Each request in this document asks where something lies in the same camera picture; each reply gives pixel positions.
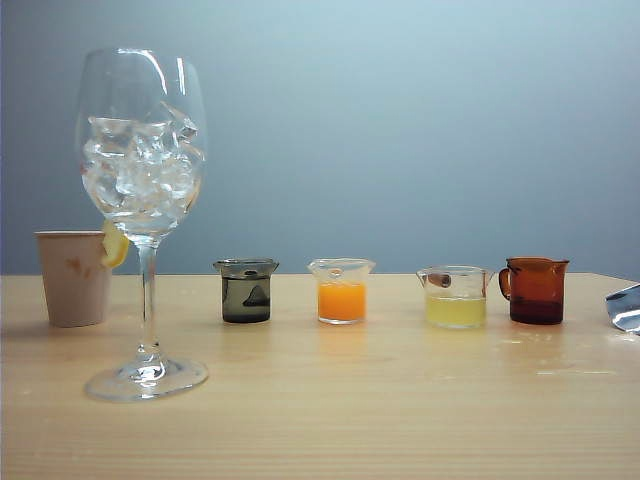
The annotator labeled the clear ice cube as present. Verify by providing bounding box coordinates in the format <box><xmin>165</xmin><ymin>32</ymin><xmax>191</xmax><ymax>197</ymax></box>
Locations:
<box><xmin>131</xmin><ymin>122</ymin><xmax>169</xmax><ymax>162</ymax></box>
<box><xmin>159</xmin><ymin>154</ymin><xmax>197</xmax><ymax>194</ymax></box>
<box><xmin>81</xmin><ymin>139</ymin><xmax>119</xmax><ymax>174</ymax></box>
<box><xmin>159</xmin><ymin>101</ymin><xmax>199</xmax><ymax>144</ymax></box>
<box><xmin>114</xmin><ymin>167</ymin><xmax>162</xmax><ymax>199</ymax></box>
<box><xmin>88</xmin><ymin>116</ymin><xmax>133</xmax><ymax>147</ymax></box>

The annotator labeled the stainless steel ice scoop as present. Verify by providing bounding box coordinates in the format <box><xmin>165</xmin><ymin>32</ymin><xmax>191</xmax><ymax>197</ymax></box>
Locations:
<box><xmin>604</xmin><ymin>282</ymin><xmax>640</xmax><ymax>334</ymax></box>

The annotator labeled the clear pitcher with orange juice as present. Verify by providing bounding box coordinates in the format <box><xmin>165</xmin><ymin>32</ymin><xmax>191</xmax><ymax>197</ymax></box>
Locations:
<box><xmin>306</xmin><ymin>257</ymin><xmax>377</xmax><ymax>326</ymax></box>

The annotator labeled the grey glass pitcher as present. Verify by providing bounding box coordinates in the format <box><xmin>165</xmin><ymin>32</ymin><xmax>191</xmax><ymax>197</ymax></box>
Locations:
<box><xmin>212</xmin><ymin>257</ymin><xmax>280</xmax><ymax>325</ymax></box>

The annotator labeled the clear pitcher with yellow juice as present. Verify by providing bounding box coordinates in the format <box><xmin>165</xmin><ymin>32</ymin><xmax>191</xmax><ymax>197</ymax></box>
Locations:
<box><xmin>415</xmin><ymin>264</ymin><xmax>496</xmax><ymax>330</ymax></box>

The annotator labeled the clear wine glass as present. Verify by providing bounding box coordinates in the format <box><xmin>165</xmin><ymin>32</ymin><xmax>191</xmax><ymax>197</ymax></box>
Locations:
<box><xmin>74</xmin><ymin>47</ymin><xmax>210</xmax><ymax>404</ymax></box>

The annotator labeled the yellow lemon slice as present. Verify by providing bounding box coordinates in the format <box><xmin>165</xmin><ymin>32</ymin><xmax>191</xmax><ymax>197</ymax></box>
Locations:
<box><xmin>101</xmin><ymin>220</ymin><xmax>131</xmax><ymax>268</ymax></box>

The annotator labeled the amber glass pitcher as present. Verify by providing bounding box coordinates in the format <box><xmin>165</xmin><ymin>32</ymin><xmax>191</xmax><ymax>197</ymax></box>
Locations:
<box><xmin>497</xmin><ymin>255</ymin><xmax>571</xmax><ymax>325</ymax></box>

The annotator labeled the beige paper cup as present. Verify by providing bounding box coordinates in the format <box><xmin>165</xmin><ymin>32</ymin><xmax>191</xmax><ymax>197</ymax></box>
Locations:
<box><xmin>33</xmin><ymin>230</ymin><xmax>113</xmax><ymax>329</ymax></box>

